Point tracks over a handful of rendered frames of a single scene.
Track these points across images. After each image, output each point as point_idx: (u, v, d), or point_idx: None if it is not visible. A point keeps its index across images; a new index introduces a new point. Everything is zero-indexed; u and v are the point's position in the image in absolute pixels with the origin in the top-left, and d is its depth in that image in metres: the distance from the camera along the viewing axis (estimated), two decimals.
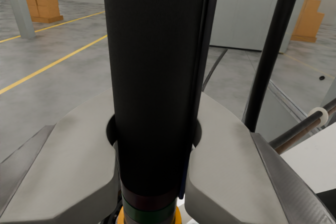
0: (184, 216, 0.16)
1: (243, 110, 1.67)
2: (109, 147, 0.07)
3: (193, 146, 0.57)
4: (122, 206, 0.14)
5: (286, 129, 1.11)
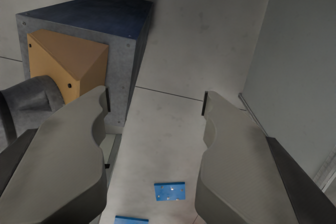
0: None
1: None
2: (96, 147, 0.07)
3: None
4: None
5: None
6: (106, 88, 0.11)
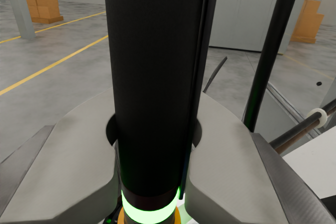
0: (183, 216, 0.17)
1: (243, 112, 1.68)
2: (109, 147, 0.07)
3: (192, 150, 0.57)
4: (122, 206, 0.14)
5: (285, 131, 1.12)
6: None
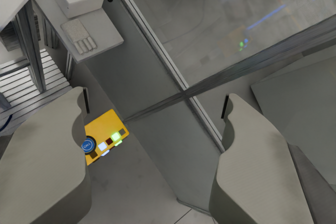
0: None
1: None
2: (77, 148, 0.07)
3: None
4: None
5: None
6: (83, 89, 0.11)
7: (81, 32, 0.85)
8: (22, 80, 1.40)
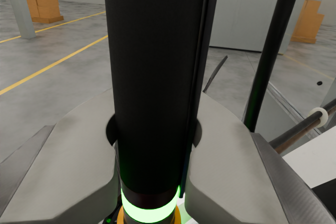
0: (183, 215, 0.16)
1: (243, 112, 1.67)
2: (109, 147, 0.07)
3: (193, 150, 0.57)
4: (122, 205, 0.14)
5: (285, 131, 1.11)
6: None
7: None
8: None
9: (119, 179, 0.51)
